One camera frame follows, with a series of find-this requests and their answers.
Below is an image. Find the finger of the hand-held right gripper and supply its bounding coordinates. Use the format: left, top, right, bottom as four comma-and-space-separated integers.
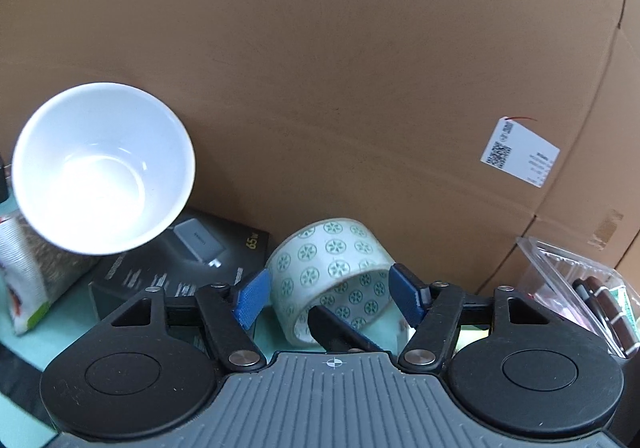
307, 305, 387, 355

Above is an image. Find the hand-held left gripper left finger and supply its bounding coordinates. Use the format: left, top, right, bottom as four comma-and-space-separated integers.
107, 269, 273, 372

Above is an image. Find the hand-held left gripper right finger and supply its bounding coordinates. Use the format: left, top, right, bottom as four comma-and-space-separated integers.
389, 264, 556, 374

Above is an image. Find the patterned clear tape roll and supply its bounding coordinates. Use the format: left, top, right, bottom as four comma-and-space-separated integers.
264, 218, 420, 348

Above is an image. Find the clear plastic container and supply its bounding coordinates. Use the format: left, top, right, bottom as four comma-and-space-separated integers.
515, 235, 640, 360

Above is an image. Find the black charger box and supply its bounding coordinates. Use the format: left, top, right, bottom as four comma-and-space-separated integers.
89, 208, 272, 354

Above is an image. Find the teal cloth mat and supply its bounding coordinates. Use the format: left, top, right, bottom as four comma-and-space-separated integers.
0, 268, 496, 448

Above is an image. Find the white shipping label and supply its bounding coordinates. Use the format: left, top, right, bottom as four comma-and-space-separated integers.
481, 116, 558, 189

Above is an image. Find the white bowl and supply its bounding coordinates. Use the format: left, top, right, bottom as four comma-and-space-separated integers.
11, 82, 197, 257

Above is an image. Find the white and brown snack packet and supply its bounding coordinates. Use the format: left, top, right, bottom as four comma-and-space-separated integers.
0, 211, 101, 337

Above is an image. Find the large brown cardboard box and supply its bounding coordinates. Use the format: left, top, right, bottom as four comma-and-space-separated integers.
0, 0, 640, 329

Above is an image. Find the black strap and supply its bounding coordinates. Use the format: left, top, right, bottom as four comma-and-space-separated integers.
0, 343, 57, 429

